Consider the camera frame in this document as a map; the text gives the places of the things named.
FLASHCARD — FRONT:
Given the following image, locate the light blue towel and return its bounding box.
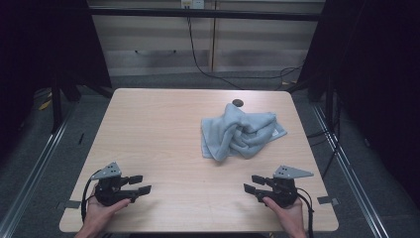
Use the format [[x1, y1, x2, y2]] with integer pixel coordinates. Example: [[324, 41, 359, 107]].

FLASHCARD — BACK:
[[200, 102, 288, 163]]

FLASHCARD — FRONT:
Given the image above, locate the dark bar handle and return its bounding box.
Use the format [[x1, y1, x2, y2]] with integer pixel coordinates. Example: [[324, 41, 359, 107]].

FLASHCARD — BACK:
[[134, 49, 178, 57]]

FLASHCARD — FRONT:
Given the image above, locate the yellow floor tape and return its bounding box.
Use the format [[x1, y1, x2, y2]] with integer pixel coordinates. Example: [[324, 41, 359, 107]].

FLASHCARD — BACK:
[[38, 98, 53, 112]]

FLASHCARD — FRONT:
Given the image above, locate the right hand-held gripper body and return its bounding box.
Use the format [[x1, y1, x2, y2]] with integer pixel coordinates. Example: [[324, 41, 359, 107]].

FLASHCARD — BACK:
[[256, 165, 315, 209]]

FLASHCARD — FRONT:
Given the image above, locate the black wall cable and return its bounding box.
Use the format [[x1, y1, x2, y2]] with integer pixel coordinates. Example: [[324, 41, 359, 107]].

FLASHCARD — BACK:
[[186, 16, 304, 91]]

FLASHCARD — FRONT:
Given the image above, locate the white wall socket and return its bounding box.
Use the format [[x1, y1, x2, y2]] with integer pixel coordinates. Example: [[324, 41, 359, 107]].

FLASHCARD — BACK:
[[179, 0, 206, 10]]

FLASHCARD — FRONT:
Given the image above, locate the grey tape piece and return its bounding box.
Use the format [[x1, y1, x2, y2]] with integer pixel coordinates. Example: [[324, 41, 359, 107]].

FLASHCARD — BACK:
[[316, 195, 341, 206], [56, 199, 82, 210]]

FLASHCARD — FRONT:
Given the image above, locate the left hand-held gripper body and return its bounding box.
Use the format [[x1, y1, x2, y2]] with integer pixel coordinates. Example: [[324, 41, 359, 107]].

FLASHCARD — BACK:
[[89, 161, 140, 208]]

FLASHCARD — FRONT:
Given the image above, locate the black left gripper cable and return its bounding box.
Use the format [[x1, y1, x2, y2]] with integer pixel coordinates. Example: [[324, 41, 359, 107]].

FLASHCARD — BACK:
[[80, 170, 102, 223]]

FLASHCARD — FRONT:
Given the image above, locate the person's left hand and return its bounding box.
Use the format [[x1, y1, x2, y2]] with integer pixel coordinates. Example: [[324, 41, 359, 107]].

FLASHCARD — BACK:
[[80, 193, 132, 233]]

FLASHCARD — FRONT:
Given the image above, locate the dark curtain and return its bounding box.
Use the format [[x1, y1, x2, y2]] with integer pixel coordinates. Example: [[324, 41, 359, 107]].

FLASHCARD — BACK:
[[297, 0, 420, 209], [0, 0, 113, 160]]

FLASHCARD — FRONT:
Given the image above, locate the black horizontal bar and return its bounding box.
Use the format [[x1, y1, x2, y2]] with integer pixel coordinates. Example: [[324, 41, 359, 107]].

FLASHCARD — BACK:
[[88, 7, 324, 22]]

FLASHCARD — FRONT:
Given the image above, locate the black metal stand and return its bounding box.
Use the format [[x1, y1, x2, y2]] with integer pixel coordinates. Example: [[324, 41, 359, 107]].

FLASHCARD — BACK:
[[50, 73, 64, 134]]

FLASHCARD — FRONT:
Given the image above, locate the person's right hand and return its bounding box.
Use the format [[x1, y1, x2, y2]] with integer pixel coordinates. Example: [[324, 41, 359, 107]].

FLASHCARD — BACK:
[[262, 196, 307, 234]]

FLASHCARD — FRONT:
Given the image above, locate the metal floor rail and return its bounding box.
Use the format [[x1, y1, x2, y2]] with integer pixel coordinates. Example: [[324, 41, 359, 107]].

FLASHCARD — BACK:
[[311, 103, 391, 238], [0, 104, 77, 238]]

